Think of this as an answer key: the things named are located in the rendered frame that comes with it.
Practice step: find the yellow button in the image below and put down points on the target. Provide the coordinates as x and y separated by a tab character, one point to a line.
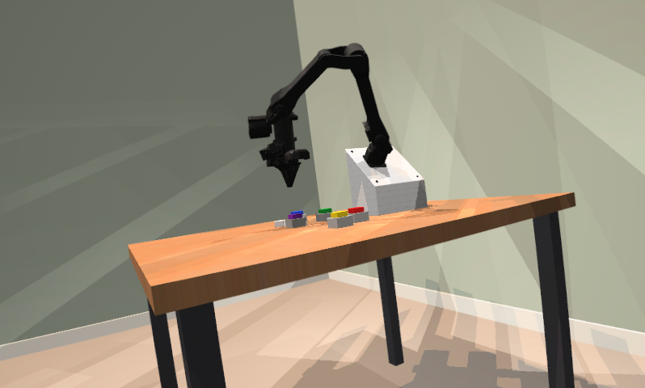
339	220

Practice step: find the purple button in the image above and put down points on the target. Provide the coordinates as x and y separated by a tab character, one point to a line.
295	220

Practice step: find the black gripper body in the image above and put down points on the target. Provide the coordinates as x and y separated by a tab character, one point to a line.
291	155

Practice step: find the green button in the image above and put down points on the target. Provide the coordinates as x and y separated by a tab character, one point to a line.
323	214

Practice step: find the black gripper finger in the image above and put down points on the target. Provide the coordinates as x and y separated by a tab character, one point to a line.
291	169
282	172

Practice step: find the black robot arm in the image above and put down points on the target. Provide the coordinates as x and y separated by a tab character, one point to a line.
280	113

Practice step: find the red button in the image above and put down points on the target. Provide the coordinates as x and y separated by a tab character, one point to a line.
359	214

